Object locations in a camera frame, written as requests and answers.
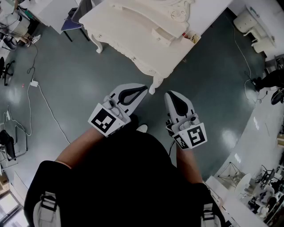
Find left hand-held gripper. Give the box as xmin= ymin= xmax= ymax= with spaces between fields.
xmin=88 ymin=83 xmax=148 ymax=137

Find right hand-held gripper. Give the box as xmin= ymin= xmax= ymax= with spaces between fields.
xmin=164 ymin=90 xmax=208 ymax=150

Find white dressing table drawer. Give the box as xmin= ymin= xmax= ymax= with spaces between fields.
xmin=181 ymin=30 xmax=202 ymax=46

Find person's left forearm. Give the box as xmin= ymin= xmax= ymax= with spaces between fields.
xmin=55 ymin=127 xmax=107 ymax=169

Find person's right forearm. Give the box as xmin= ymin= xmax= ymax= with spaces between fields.
xmin=176 ymin=143 xmax=204 ymax=184

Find white dressing table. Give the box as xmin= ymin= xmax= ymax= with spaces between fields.
xmin=79 ymin=0 xmax=202 ymax=95

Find person's black shirt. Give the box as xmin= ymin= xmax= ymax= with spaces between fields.
xmin=23 ymin=124 xmax=225 ymax=227

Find blue chair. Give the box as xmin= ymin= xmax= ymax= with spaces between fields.
xmin=60 ymin=0 xmax=93 ymax=43

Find black chair base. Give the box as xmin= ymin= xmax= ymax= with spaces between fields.
xmin=270 ymin=87 xmax=284 ymax=106

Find white round table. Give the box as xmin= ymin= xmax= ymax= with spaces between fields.
xmin=234 ymin=172 xmax=252 ymax=196

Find white tufted stool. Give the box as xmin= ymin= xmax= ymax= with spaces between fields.
xmin=233 ymin=8 xmax=258 ymax=34

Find white board panel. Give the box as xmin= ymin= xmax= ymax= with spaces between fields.
xmin=19 ymin=0 xmax=83 ymax=35

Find cluttered office desk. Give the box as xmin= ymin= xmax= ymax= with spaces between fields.
xmin=244 ymin=163 xmax=284 ymax=225

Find black office chair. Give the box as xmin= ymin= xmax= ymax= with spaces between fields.
xmin=0 ymin=56 xmax=16 ymax=87

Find long white floor cable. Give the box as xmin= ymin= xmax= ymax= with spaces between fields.
xmin=37 ymin=84 xmax=71 ymax=145

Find thin white floor cable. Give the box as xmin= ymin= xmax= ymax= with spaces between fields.
xmin=232 ymin=27 xmax=260 ymax=105

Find metal wire frame stand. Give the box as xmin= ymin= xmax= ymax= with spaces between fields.
xmin=217 ymin=161 xmax=245 ymax=184

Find white ornate mirror frame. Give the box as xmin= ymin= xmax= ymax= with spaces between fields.
xmin=106 ymin=0 xmax=196 ymax=23

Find black floor cable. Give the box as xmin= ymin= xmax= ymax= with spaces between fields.
xmin=26 ymin=43 xmax=39 ymax=82

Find looped white cable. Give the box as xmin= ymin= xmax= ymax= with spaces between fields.
xmin=3 ymin=83 xmax=33 ymax=137

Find grey harness strap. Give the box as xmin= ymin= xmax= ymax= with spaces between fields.
xmin=32 ymin=191 xmax=62 ymax=227
xmin=200 ymin=203 xmax=225 ymax=227

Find metal frame black chair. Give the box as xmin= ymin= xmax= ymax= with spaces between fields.
xmin=0 ymin=125 xmax=28 ymax=162

